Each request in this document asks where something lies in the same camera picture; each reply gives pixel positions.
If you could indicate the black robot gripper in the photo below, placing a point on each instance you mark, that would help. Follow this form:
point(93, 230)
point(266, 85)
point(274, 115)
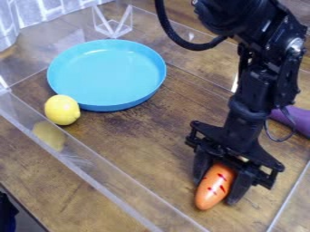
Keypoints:
point(234, 146)

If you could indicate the orange toy carrot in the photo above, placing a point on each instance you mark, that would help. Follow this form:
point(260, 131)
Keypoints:
point(214, 187)

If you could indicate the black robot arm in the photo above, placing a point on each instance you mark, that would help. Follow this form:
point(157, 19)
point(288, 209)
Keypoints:
point(270, 37)

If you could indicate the purple toy eggplant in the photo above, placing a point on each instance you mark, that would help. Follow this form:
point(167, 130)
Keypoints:
point(296, 118)

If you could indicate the blue plastic plate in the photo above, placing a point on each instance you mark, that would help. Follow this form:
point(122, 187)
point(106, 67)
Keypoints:
point(109, 75)

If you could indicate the yellow toy lemon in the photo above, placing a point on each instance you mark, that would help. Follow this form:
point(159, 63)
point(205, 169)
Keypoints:
point(62, 110)

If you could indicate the clear acrylic barrier wall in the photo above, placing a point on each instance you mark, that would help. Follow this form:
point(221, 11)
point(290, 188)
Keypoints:
point(143, 205)

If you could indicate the clear acrylic triangular bracket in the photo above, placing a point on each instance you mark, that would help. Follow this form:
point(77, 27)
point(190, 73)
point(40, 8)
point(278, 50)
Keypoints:
point(110, 27)

